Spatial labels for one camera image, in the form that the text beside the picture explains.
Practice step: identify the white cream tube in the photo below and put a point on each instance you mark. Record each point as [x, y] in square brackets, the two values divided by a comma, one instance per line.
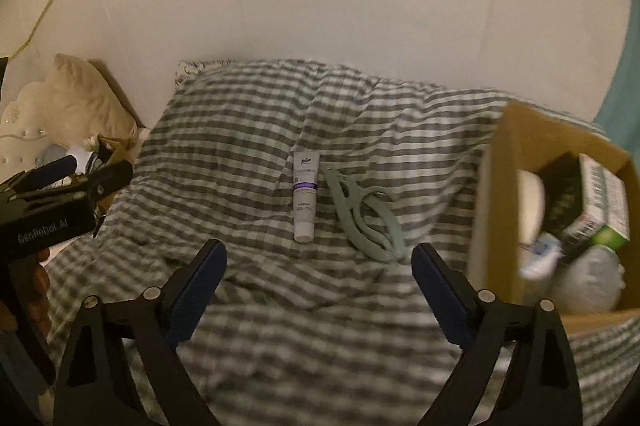
[305, 196]

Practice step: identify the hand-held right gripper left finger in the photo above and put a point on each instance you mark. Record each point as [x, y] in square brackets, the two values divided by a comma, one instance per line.
[197, 291]

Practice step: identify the blue and white packet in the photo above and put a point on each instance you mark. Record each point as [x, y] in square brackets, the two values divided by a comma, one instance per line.
[540, 256]

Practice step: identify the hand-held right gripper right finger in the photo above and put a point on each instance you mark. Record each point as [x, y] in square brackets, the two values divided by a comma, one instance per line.
[442, 296]

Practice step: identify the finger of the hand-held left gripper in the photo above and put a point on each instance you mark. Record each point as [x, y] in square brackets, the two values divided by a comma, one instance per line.
[110, 176]
[55, 169]

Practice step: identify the grey checked blanket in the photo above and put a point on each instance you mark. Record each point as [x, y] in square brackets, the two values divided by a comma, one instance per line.
[250, 120]

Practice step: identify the white cloth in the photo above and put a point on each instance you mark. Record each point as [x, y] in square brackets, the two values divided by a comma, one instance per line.
[80, 153]

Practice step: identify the floral pillow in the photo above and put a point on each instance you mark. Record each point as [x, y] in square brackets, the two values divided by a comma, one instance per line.
[192, 66]

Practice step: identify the white tufted headboard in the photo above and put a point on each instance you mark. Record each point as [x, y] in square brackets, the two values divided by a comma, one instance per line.
[25, 115]

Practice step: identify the grey-green folding hanger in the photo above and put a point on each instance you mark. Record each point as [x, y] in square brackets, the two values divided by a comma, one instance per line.
[345, 201]

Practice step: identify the large cardboard box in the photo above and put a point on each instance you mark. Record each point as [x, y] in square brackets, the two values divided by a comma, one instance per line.
[492, 186]

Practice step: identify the person's left hand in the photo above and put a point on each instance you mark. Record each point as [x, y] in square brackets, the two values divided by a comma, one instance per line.
[37, 296]

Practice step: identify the beige masking tape roll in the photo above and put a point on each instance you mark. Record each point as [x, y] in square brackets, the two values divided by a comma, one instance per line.
[531, 206]

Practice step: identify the white plush toy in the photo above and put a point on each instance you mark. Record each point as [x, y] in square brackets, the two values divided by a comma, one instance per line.
[590, 281]

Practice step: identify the green medicine box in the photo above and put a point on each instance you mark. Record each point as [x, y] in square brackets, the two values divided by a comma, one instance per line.
[600, 191]

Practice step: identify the beige pillow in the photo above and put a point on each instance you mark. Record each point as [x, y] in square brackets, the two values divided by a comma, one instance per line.
[85, 100]

